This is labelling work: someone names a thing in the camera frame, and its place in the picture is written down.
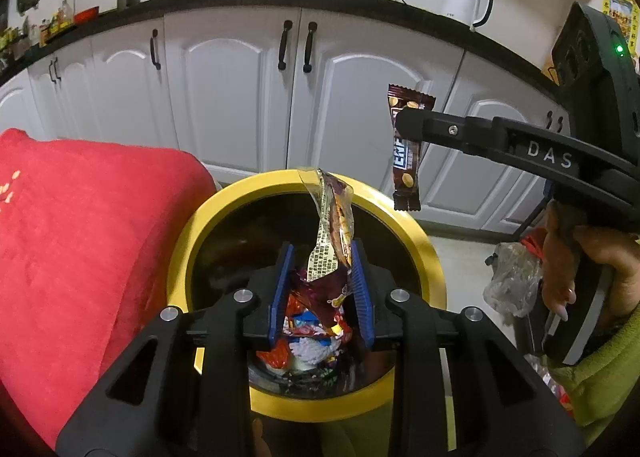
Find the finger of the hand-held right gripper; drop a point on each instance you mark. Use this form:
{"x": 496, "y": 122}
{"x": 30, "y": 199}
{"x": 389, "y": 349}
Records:
{"x": 475, "y": 132}

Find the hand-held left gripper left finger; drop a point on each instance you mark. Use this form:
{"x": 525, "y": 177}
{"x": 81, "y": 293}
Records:
{"x": 280, "y": 297}

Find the white plastic bag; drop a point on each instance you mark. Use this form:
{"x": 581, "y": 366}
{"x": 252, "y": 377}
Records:
{"x": 312, "y": 350}

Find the red plastic bag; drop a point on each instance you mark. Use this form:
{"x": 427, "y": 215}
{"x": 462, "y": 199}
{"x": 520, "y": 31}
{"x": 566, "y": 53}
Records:
{"x": 272, "y": 359}

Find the white electric kettle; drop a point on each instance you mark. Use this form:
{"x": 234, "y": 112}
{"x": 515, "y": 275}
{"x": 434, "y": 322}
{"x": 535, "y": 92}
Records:
{"x": 465, "y": 2}

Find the white base cabinets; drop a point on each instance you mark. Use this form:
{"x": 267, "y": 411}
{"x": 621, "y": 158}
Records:
{"x": 225, "y": 87}

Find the clear plastic bag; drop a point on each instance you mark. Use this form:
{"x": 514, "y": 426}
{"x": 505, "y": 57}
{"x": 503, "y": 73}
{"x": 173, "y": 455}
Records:
{"x": 515, "y": 277}

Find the yellow wall poster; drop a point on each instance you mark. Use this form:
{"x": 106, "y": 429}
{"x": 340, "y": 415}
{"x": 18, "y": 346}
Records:
{"x": 622, "y": 12}

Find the yellow rimmed black bin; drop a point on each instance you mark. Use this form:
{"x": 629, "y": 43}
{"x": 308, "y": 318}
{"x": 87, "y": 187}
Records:
{"x": 220, "y": 197}

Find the long yellow snack wrapper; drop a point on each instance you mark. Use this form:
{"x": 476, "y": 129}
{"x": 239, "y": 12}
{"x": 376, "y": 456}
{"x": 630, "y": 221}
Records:
{"x": 330, "y": 232}

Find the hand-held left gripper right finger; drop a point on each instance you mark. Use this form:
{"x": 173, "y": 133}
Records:
{"x": 361, "y": 302}

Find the blue plastic bag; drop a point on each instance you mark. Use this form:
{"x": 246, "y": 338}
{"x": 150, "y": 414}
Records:
{"x": 302, "y": 322}

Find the brown snack bar wrapper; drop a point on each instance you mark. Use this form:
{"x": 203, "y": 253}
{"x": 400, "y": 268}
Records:
{"x": 406, "y": 174}

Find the row of condiment bottles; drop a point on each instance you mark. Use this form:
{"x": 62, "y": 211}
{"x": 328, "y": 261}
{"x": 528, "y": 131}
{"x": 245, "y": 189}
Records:
{"x": 55, "y": 20}

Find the red bowl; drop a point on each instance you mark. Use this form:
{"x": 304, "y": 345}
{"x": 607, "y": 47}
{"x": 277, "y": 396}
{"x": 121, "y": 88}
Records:
{"x": 86, "y": 15}

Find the person's right forearm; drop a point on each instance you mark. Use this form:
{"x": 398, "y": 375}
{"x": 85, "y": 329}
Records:
{"x": 600, "y": 377}

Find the red floral blanket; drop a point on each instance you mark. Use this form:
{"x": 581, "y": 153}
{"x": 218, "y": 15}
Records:
{"x": 75, "y": 237}

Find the person's right hand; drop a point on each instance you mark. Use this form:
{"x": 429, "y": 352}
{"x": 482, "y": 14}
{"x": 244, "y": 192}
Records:
{"x": 557, "y": 262}

